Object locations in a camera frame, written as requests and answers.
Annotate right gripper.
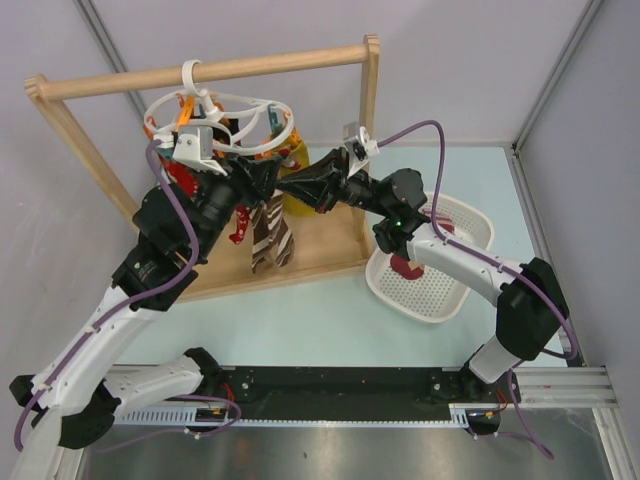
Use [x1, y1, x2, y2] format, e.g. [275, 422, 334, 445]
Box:
[275, 147, 393, 217]

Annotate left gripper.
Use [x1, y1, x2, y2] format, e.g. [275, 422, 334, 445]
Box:
[187, 151, 282, 261]

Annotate red patterned sock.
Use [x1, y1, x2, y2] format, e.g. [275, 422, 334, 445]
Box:
[229, 206, 250, 245]
[164, 161, 199, 198]

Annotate brown white striped sock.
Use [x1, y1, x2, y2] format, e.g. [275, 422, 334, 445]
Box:
[266, 190, 295, 267]

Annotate white plastic clip hanger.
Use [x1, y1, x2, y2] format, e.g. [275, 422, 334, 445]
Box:
[144, 60, 292, 157]

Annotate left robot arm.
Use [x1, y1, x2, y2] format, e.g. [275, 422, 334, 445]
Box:
[10, 149, 281, 450]

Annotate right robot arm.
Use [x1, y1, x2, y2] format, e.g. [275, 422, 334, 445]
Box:
[278, 149, 568, 401]

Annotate mustard yellow sock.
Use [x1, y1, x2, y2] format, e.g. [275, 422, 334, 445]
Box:
[277, 139, 314, 217]

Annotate wooden clothes rack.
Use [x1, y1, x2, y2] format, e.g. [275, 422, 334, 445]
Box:
[24, 34, 380, 301]

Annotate teal peg far side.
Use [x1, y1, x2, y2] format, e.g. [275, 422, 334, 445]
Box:
[267, 104, 283, 136]

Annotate yellow-orange peg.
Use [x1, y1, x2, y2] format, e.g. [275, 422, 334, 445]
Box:
[176, 96, 196, 129]

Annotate orange clothes peg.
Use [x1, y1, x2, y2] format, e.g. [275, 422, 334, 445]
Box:
[143, 116, 157, 140]

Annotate tan maroon sock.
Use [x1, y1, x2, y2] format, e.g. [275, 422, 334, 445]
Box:
[390, 254, 424, 281]

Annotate white perforated plastic basket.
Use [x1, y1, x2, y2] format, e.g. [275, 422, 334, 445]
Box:
[365, 194, 495, 323]

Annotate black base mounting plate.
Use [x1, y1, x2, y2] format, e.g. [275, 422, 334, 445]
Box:
[164, 364, 521, 434]

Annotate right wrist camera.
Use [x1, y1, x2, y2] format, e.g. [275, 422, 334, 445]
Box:
[343, 122, 379, 177]

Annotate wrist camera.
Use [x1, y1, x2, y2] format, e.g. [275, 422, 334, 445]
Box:
[153, 125, 227, 176]
[343, 122, 379, 177]

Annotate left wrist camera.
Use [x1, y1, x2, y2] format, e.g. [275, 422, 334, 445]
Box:
[153, 125, 227, 176]

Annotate white slotted cable duct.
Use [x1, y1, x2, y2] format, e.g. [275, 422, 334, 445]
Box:
[115, 403, 469, 430]

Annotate aluminium frame rail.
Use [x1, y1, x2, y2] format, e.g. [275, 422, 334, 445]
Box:
[515, 367, 618, 409]

